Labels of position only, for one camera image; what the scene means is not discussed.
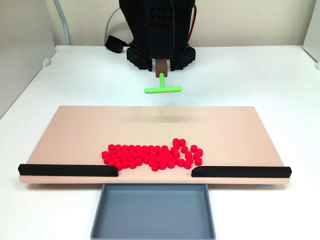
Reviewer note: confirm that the green T-shaped pusher tool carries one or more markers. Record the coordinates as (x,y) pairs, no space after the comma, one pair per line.
(162,85)

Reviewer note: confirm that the red cylindrical granule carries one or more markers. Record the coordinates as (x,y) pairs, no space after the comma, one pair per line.
(106,159)
(182,142)
(180,163)
(170,164)
(118,167)
(162,165)
(198,161)
(124,147)
(111,147)
(105,153)
(125,164)
(155,167)
(194,148)
(110,163)
(132,164)
(138,148)
(199,152)
(131,147)
(118,147)
(176,141)
(188,163)

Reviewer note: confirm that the small white clip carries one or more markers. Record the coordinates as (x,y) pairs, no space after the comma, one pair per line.
(46,62)
(317,65)

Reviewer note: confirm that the beige flat board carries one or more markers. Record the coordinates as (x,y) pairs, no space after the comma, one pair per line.
(75,130)

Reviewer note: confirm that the white side panel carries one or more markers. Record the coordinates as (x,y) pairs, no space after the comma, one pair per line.
(312,30)
(22,50)

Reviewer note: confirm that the black foam barrier strip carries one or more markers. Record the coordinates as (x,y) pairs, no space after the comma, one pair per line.
(62,170)
(245,172)

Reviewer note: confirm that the grey shallow tray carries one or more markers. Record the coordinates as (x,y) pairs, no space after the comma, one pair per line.
(152,212)

